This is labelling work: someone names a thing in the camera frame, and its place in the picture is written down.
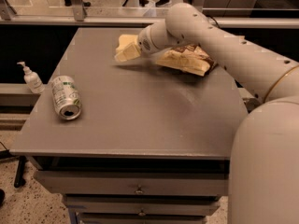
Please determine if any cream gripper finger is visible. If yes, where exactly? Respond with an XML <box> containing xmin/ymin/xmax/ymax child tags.
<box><xmin>115</xmin><ymin>42</ymin><xmax>141</xmax><ymax>63</ymax></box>

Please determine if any yellow sponge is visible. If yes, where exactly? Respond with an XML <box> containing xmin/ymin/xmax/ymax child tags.
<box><xmin>119</xmin><ymin>35</ymin><xmax>138</xmax><ymax>45</ymax></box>

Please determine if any black stand leg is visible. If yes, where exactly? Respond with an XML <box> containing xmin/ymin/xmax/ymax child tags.
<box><xmin>14</xmin><ymin>156</ymin><xmax>26</xmax><ymax>188</ymax></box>

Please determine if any brown chip bag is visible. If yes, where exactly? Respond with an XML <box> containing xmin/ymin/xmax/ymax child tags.
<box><xmin>156</xmin><ymin>44</ymin><xmax>216</xmax><ymax>77</ymax></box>

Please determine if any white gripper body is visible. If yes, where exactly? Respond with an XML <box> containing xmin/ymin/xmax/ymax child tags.
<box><xmin>137</xmin><ymin>25</ymin><xmax>161</xmax><ymax>55</ymax></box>

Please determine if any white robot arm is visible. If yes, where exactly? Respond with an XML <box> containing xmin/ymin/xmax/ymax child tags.
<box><xmin>116</xmin><ymin>3</ymin><xmax>299</xmax><ymax>224</ymax></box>

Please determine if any green silver soda can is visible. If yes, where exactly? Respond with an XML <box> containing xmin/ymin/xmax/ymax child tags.
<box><xmin>51</xmin><ymin>76</ymin><xmax>81</xmax><ymax>120</ymax></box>

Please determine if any white pump bottle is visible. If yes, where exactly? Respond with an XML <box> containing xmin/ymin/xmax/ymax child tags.
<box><xmin>19</xmin><ymin>62</ymin><xmax>45</xmax><ymax>94</ymax></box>

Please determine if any drawer with knob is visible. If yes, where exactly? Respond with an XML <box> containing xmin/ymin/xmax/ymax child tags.
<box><xmin>63</xmin><ymin>195</ymin><xmax>220</xmax><ymax>216</ymax></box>
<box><xmin>34</xmin><ymin>171</ymin><xmax>228</xmax><ymax>196</ymax></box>

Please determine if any top drawer with knob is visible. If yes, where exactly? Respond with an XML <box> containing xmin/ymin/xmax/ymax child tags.
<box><xmin>34</xmin><ymin>171</ymin><xmax>228</xmax><ymax>196</ymax></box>

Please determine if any grey drawer cabinet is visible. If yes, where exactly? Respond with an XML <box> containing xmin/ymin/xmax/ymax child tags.
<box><xmin>12</xmin><ymin>28</ymin><xmax>247</xmax><ymax>224</ymax></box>

